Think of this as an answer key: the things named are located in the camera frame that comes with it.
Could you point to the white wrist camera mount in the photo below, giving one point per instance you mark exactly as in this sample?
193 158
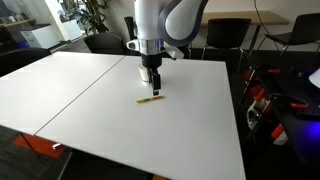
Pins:
133 45

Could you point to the green potted plant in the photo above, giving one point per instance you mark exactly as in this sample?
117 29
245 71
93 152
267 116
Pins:
91 15

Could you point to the wooden wall shelf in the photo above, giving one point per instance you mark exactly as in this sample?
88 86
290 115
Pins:
16 22

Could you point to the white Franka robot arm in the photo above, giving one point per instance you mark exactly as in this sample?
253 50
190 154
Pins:
150 20

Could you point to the red floor mat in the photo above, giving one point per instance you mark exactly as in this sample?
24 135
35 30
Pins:
40 145

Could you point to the yellow pen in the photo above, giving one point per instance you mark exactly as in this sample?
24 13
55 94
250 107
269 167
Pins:
150 99

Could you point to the black robot stand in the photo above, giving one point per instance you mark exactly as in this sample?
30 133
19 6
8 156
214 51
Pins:
300 140

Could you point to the black office chair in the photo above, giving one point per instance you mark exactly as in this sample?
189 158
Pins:
20 60
228 33
103 43
129 28
300 30

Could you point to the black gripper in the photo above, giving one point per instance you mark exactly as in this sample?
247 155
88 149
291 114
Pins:
152 61

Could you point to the white paper cup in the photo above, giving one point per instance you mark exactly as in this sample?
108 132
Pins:
143 73

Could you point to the chrome table leg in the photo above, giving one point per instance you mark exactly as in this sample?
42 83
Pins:
65 165

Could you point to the white low cabinet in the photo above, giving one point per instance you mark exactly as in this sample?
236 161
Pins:
71 28
40 36

